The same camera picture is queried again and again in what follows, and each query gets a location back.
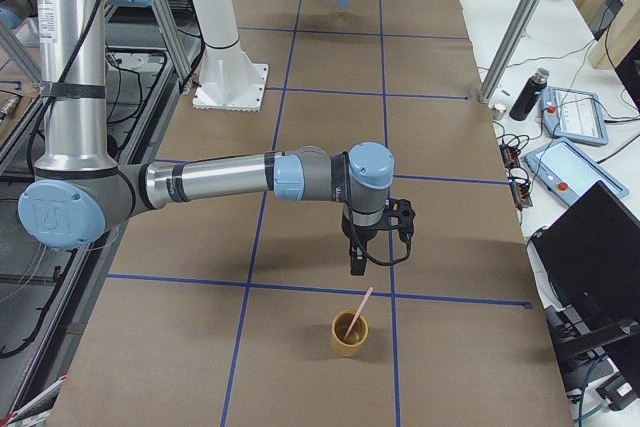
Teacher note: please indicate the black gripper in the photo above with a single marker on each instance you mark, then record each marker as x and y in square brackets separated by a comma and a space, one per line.
[364, 235]

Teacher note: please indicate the pink chopstick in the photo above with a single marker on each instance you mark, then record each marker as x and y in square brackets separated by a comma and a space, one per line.
[358, 312]

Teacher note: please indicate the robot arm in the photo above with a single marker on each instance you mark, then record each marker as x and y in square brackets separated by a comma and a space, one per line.
[80, 192]

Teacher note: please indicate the bamboo wooden cup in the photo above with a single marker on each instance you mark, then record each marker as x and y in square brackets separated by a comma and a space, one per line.
[347, 340]

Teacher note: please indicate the small metal cup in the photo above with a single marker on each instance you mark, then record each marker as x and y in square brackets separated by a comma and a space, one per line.
[498, 110]

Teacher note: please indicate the orange black usb hub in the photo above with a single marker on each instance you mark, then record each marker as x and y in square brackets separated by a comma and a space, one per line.
[518, 178]

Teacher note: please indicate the black water bottle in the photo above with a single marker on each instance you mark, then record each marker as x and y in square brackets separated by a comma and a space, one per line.
[529, 95]

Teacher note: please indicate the near teach pendant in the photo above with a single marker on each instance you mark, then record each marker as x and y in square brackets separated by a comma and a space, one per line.
[568, 172]

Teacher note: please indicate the teach pendant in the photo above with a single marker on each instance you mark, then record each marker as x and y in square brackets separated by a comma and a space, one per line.
[568, 172]
[573, 114]

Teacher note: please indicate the black laptop monitor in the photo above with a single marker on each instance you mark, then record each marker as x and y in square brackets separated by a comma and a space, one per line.
[591, 256]

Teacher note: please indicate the far teach pendant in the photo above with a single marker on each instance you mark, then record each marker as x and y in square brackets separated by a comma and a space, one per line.
[573, 114]

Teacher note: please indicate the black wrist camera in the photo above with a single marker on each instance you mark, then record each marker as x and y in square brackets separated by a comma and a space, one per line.
[401, 219]

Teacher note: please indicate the aluminium frame post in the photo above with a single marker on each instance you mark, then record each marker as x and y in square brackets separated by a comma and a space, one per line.
[519, 21]

